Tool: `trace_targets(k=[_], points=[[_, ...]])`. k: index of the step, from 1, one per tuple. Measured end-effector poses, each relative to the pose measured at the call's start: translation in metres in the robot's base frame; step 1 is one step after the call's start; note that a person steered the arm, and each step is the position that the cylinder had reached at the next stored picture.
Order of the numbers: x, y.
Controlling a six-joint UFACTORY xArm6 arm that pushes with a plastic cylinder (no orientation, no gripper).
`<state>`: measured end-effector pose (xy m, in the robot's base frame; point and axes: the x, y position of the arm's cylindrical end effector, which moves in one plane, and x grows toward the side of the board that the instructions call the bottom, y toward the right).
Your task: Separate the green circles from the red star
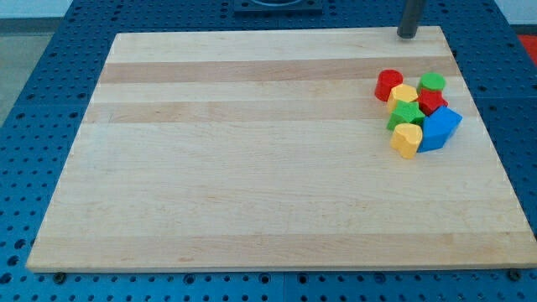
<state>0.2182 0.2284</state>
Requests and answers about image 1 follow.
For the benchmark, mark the green star block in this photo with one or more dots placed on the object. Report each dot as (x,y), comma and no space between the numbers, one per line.
(405,112)

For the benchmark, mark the red star block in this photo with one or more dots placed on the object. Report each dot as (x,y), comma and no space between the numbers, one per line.
(429,101)

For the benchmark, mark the light wooden board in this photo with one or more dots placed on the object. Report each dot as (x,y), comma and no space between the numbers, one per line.
(268,151)

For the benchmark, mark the yellow heart block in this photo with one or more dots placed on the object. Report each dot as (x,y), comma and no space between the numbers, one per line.
(406,139)

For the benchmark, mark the red cylinder block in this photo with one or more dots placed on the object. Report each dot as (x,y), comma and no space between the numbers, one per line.
(386,81)

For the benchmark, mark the yellow hexagon block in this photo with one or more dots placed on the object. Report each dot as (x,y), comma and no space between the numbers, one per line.
(401,92)

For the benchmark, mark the blue pentagon block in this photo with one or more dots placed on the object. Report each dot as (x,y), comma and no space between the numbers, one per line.
(438,128)

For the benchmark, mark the green cylinder block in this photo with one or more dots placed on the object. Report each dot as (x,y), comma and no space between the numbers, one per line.
(431,81)

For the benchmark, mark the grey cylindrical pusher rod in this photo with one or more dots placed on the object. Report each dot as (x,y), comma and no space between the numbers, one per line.
(410,19)

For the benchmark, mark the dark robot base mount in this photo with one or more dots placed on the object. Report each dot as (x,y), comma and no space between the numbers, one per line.
(277,6)

